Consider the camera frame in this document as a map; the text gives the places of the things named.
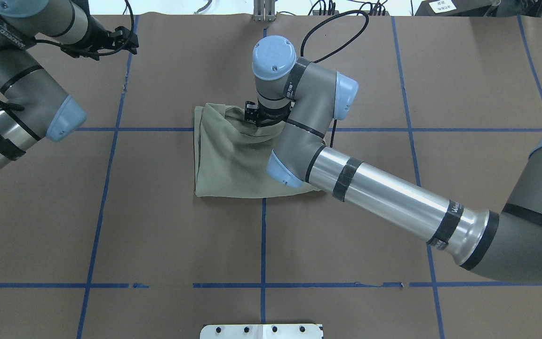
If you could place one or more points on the aluminium frame post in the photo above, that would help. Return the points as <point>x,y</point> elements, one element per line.
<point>264,10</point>

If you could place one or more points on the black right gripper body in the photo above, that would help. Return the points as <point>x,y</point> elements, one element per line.
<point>267,118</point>

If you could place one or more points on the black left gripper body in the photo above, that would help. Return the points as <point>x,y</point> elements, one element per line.
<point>98,39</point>

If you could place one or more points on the olive green long-sleeve shirt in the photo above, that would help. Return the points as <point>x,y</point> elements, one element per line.
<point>231,155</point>

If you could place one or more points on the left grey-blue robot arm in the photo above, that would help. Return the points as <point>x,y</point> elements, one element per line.
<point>33,105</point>

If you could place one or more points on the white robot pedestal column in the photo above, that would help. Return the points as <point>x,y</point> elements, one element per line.
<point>263,331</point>

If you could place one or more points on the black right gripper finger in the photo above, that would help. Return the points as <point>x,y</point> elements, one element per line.
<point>251,112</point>

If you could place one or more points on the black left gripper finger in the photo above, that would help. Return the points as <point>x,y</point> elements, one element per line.
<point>124,39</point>

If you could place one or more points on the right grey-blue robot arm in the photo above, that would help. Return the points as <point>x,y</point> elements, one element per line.
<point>503,245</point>

